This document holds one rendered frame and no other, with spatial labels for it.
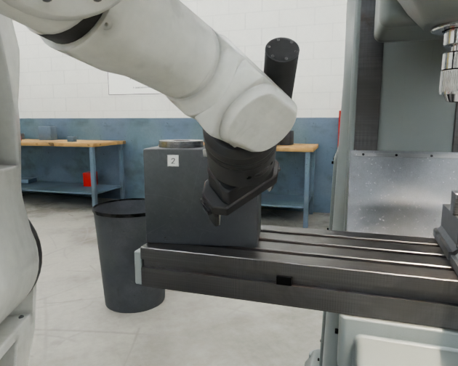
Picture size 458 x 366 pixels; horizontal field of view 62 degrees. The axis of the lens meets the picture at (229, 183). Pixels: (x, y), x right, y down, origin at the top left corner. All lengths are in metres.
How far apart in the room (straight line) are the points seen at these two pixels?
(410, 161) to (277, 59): 0.76
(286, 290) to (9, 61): 0.52
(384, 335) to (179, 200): 0.42
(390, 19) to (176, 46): 0.64
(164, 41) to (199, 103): 0.07
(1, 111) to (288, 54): 0.29
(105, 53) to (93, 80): 5.88
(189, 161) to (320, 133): 4.27
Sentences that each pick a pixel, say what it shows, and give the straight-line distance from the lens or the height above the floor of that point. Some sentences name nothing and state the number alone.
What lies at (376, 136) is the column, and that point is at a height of 1.12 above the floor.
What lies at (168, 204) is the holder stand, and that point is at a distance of 0.75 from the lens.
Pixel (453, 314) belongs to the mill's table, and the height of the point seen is 0.86.
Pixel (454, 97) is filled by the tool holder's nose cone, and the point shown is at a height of 1.20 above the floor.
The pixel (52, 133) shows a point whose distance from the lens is 6.19.
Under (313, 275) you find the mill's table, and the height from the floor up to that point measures 0.90.
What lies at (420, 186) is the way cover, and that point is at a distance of 1.09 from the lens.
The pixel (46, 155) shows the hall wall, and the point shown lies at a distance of 6.69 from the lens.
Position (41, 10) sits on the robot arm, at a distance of 0.19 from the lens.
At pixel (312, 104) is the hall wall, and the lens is 4.96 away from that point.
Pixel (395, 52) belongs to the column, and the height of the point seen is 1.33.
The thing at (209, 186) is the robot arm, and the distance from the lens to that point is 0.55.
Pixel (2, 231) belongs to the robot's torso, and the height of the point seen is 1.06.
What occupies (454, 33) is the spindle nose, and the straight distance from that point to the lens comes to 0.75.
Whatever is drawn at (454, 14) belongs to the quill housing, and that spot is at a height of 1.31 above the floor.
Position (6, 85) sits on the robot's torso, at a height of 1.19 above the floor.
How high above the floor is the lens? 1.16
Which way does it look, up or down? 9 degrees down
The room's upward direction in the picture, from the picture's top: straight up
